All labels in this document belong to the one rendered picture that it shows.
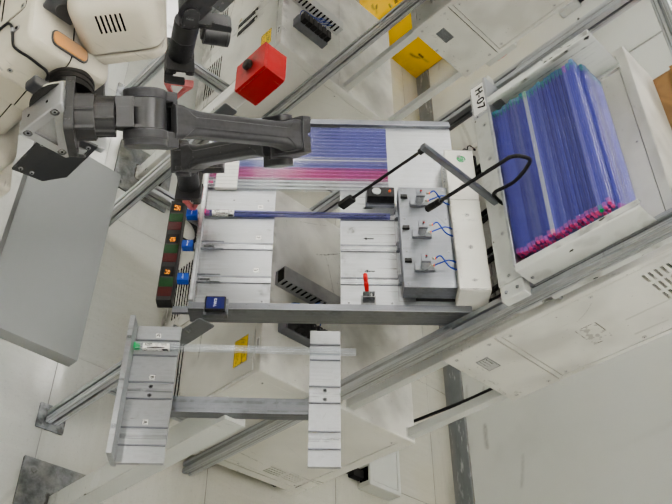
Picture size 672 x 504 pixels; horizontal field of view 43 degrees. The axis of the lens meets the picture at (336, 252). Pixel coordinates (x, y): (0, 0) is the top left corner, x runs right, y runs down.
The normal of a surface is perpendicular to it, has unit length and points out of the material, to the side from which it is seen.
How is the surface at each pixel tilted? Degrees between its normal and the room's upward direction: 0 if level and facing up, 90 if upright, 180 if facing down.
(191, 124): 26
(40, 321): 0
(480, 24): 90
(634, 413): 89
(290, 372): 0
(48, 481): 0
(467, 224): 43
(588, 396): 90
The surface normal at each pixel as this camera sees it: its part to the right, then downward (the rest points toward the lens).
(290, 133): 0.69, -0.03
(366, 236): 0.03, -0.62
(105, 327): 0.70, -0.45
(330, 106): 0.00, 0.78
